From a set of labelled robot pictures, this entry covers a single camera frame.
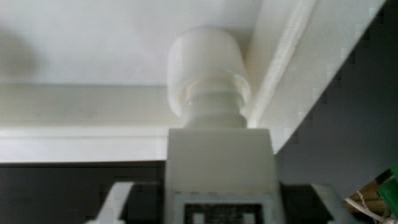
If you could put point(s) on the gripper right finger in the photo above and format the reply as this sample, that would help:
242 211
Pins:
335 205

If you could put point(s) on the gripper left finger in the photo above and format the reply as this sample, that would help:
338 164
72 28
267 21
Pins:
109 214

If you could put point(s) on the white square tabletop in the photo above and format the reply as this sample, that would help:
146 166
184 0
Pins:
84 47

